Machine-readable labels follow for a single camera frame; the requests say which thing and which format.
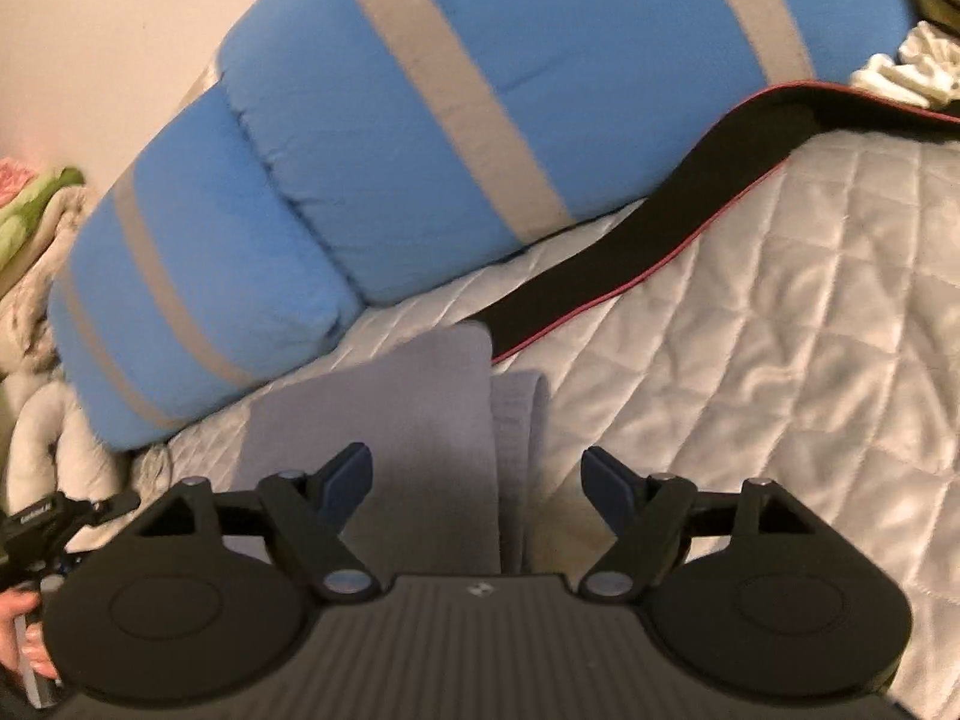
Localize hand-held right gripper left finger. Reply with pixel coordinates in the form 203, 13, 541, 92
139, 441, 376, 602

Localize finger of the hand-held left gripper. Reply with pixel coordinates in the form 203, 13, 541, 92
71, 489, 143, 535

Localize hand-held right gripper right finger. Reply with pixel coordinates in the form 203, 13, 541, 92
577, 445, 815, 604

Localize grey fleece garment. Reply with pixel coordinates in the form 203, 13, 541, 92
229, 321, 554, 580

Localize person's left hand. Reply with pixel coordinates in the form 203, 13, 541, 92
0, 589, 59, 681

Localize white fringed blanket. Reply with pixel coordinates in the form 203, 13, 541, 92
0, 187, 175, 535

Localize white quilted bedspread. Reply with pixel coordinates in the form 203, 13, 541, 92
161, 127, 960, 720

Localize blue grey striped pillow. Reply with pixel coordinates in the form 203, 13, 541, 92
216, 0, 914, 310
46, 79, 363, 453

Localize green patterned blanket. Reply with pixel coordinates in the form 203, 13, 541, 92
0, 157, 89, 295

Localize white cloth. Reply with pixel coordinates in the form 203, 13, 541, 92
850, 21, 960, 111

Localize black red-edged strap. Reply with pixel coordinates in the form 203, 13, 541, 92
472, 81, 960, 366

